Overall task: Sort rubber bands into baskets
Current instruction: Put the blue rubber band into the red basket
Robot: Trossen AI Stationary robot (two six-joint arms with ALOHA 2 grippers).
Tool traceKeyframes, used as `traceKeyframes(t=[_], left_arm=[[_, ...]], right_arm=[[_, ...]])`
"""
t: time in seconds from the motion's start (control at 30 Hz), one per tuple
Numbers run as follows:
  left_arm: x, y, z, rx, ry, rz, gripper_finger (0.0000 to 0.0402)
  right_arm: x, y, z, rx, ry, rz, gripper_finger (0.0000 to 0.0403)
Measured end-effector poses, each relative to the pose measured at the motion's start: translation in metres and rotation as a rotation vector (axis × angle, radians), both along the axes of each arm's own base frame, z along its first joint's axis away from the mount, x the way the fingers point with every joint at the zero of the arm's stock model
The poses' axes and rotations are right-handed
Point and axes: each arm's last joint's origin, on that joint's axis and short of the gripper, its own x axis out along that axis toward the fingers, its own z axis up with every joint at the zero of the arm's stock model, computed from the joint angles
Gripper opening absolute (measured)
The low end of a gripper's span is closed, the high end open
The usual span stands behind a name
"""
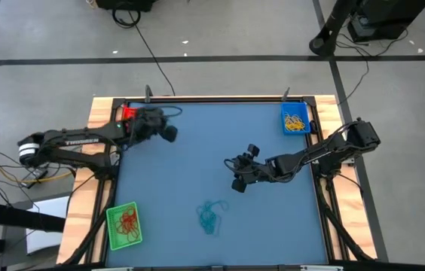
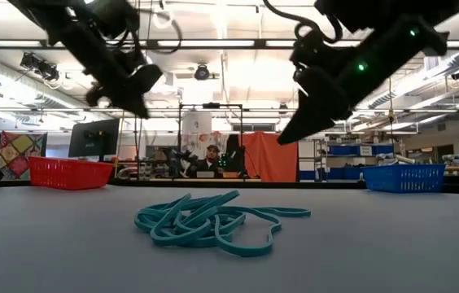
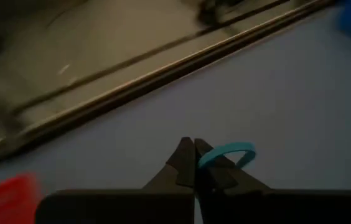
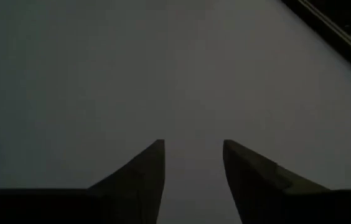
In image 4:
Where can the black aluminium table frame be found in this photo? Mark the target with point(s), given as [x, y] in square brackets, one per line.
[328, 35]

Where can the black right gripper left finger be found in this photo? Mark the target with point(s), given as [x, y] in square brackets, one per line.
[138, 186]

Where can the blue-grey table mat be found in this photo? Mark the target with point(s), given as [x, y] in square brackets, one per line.
[101, 93]

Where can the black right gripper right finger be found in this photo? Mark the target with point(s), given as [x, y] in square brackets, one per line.
[250, 186]

